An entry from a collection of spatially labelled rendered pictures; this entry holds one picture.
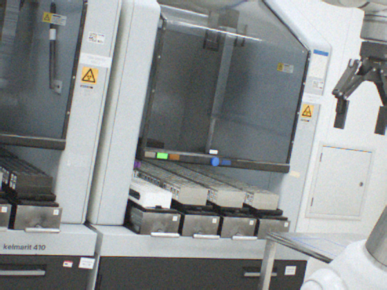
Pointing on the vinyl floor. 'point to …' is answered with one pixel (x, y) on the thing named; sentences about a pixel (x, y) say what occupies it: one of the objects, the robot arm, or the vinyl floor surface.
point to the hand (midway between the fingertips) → (360, 126)
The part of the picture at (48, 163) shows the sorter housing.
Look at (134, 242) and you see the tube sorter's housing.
